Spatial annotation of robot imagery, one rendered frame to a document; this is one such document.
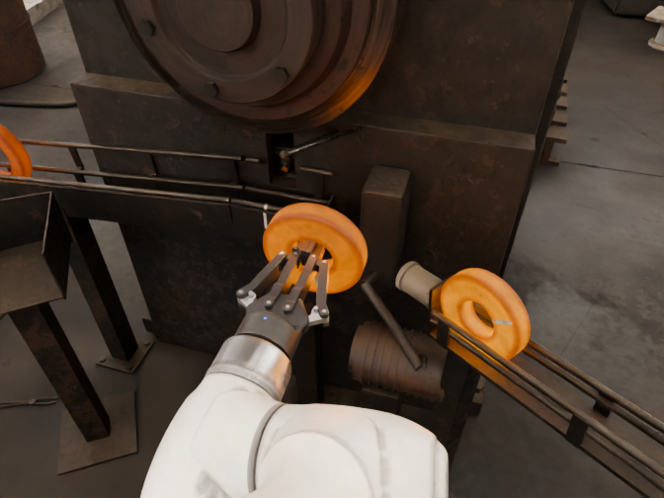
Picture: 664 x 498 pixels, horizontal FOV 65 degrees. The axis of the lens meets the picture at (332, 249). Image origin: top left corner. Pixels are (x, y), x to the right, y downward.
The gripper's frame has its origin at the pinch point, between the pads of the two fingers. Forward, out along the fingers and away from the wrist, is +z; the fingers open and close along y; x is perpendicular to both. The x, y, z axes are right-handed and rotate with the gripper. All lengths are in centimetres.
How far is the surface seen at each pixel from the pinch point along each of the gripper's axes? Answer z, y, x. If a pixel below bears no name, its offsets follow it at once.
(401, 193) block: 22.2, 9.0, -5.5
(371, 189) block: 21.7, 3.5, -5.4
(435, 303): 7.5, 18.7, -16.1
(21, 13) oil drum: 197, -251, -59
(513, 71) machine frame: 37.6, 23.6, 12.2
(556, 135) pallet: 178, 56, -78
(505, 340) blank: 0.9, 30.1, -13.3
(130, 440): -6, -54, -84
